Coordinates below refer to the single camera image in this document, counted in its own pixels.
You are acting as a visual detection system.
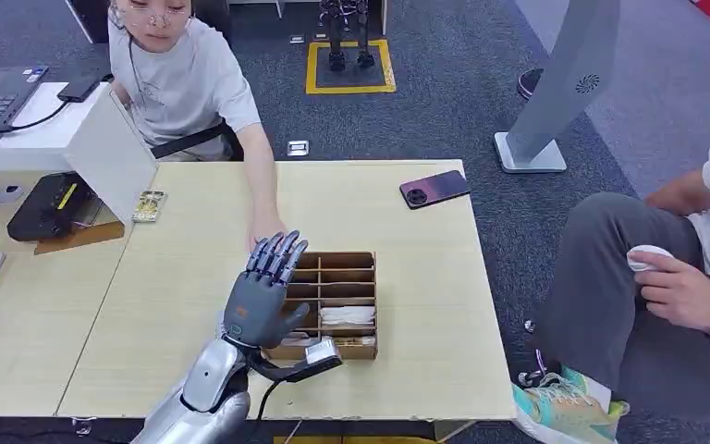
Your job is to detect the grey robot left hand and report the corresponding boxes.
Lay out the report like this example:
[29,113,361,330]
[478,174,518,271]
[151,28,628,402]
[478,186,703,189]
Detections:
[221,229,311,352]

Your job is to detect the person's left hand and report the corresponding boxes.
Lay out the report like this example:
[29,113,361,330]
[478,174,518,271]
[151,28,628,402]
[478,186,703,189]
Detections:
[631,251,710,333]
[246,210,289,253]

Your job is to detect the white handheld object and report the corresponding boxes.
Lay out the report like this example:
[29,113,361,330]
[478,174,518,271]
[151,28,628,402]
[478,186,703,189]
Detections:
[627,244,675,273]

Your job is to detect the wooden card box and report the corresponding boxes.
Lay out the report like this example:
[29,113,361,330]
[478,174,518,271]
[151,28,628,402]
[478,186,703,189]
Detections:
[263,251,379,362]

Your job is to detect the printed card stack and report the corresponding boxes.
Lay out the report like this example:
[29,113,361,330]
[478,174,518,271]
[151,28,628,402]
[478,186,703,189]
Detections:
[131,190,168,224]

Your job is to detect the person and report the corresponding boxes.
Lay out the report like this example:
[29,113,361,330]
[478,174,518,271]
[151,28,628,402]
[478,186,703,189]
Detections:
[106,0,289,253]
[541,125,710,393]

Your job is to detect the thick white card stack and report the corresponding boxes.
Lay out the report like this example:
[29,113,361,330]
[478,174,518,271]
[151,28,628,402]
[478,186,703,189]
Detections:
[320,305,376,327]

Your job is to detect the yellow floor tape square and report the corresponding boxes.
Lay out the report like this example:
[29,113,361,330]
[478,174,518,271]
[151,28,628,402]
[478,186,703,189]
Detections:
[305,39,398,95]

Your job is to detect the multicolour sneaker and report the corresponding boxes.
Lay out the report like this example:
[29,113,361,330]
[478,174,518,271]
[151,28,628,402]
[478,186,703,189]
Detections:
[510,366,629,444]

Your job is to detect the white desk riser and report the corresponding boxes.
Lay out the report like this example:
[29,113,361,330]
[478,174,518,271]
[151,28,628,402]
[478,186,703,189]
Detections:
[0,80,160,228]

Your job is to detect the chrome chair base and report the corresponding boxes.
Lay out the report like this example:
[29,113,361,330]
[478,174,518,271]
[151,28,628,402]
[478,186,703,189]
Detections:
[517,318,563,390]

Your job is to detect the dark red smartphone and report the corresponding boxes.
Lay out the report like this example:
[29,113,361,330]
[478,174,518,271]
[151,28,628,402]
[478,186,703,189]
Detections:
[398,170,471,212]

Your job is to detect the black legged robot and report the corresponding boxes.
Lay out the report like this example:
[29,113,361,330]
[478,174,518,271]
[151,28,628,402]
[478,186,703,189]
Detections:
[319,0,375,71]

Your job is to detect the brown board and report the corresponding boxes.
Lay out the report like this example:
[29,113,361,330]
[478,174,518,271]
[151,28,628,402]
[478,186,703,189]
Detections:
[33,220,127,257]

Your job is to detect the black device with yellow label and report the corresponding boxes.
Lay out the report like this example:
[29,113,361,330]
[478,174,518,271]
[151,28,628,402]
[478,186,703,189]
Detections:
[6,171,102,243]

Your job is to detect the black power adapter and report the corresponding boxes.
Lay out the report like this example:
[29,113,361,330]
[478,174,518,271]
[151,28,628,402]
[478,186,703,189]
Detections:
[56,73,115,104]

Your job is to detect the pale desk leg panel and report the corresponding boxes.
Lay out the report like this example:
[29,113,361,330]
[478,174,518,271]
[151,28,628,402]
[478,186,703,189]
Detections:
[435,421,479,444]

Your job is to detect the grey kiosk stand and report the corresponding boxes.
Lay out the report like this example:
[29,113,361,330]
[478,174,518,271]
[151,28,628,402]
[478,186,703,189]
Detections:
[493,0,622,175]

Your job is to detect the black shoe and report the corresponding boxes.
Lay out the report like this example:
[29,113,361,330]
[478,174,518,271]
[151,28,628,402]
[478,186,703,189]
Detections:
[516,67,543,101]

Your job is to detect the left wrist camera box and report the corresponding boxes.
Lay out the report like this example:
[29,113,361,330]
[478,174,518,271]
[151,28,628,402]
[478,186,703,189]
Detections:
[251,337,344,384]

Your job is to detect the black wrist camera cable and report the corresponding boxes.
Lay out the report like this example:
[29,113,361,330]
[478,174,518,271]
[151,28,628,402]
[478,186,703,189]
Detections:
[255,379,283,424]

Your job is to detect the black adapter cable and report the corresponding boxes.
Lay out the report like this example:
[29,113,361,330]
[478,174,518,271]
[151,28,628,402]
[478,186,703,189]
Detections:
[0,101,71,135]

